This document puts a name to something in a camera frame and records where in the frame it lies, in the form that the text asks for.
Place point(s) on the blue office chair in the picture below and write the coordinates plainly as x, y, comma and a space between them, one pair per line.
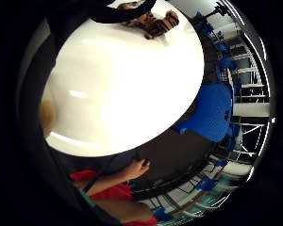
202, 24
227, 63
223, 47
207, 184
162, 214

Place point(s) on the white desk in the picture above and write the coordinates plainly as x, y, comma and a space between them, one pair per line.
251, 109

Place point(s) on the black camera on stand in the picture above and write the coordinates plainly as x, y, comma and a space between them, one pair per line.
219, 9

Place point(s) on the striped tiger soft toy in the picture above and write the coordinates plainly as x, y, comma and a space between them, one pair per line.
157, 25

